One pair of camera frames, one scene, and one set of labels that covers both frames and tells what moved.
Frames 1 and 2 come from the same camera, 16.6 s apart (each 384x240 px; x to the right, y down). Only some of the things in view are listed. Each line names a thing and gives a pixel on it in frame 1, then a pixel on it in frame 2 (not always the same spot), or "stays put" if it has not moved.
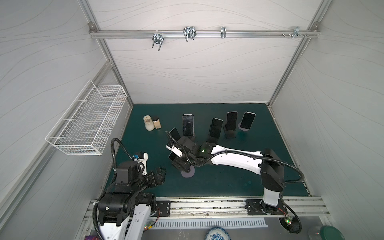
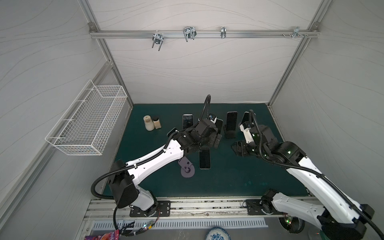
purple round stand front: (190, 174) stays put
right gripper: (180, 149) → (241, 147)
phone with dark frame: (215, 127) stays put
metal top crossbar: (305, 32) stays put
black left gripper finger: (161, 172) → (217, 140)
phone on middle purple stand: (174, 132) stays put
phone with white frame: (248, 119) stays put
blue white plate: (217, 233) stays put
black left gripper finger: (159, 178) → (205, 147)
